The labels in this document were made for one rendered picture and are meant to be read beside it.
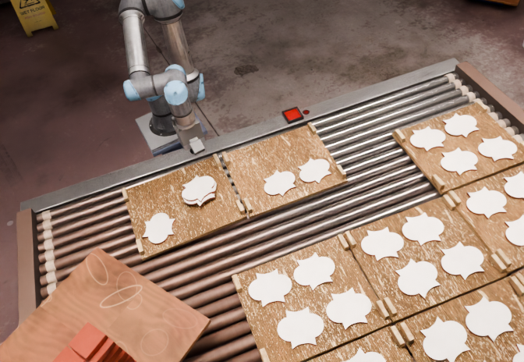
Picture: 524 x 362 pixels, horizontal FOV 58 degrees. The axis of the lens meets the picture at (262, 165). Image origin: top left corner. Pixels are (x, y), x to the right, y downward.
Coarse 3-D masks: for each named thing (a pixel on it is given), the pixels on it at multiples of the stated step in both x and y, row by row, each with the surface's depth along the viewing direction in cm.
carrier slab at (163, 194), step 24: (192, 168) 197; (216, 168) 196; (144, 192) 191; (168, 192) 190; (216, 192) 187; (144, 216) 183; (168, 216) 182; (192, 216) 181; (216, 216) 180; (240, 216) 178; (144, 240) 176; (168, 240) 175; (192, 240) 175
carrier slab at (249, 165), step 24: (264, 144) 202; (288, 144) 200; (312, 144) 199; (240, 168) 194; (264, 168) 193; (288, 168) 192; (240, 192) 186; (264, 192) 185; (288, 192) 184; (312, 192) 183
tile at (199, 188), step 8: (208, 176) 188; (184, 184) 186; (192, 184) 186; (200, 184) 186; (208, 184) 185; (184, 192) 184; (192, 192) 183; (200, 192) 183; (208, 192) 183; (192, 200) 181; (200, 200) 180
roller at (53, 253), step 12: (456, 108) 207; (420, 120) 204; (384, 132) 202; (360, 144) 199; (372, 144) 200; (336, 156) 197; (120, 228) 183; (132, 228) 183; (84, 240) 180; (96, 240) 181; (48, 252) 178; (60, 252) 178; (72, 252) 179
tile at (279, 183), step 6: (276, 174) 189; (282, 174) 189; (288, 174) 188; (264, 180) 188; (270, 180) 187; (276, 180) 187; (282, 180) 187; (288, 180) 186; (294, 180) 186; (264, 186) 185; (270, 186) 185; (276, 186) 185; (282, 186) 184; (288, 186) 184; (294, 186) 184; (270, 192) 183; (276, 192) 183; (282, 192) 183
